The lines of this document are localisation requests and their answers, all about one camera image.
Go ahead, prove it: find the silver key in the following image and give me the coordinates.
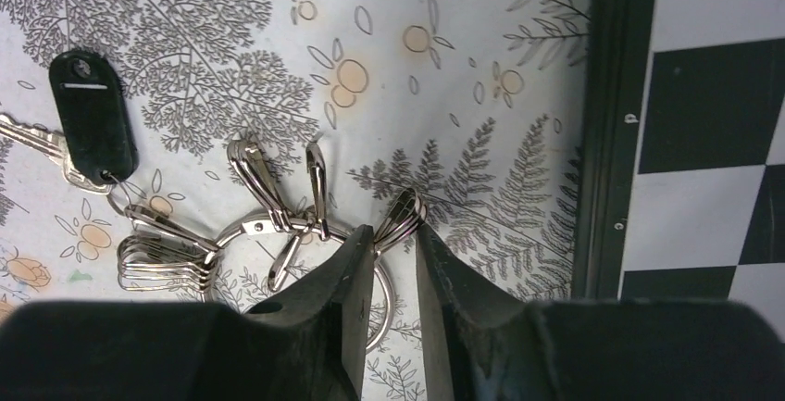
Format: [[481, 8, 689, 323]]
[[1, 113, 113, 195]]

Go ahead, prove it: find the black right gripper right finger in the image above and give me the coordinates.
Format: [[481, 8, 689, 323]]
[[416, 225, 784, 400]]

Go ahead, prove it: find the black key tag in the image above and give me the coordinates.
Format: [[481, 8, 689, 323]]
[[48, 49, 139, 185]]

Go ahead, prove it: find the floral patterned table mat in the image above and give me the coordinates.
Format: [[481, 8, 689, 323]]
[[0, 0, 595, 401]]

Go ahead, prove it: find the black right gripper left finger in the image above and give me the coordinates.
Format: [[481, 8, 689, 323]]
[[1, 225, 375, 400]]

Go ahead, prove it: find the black and white chessboard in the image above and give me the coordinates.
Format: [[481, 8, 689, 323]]
[[572, 0, 784, 335]]

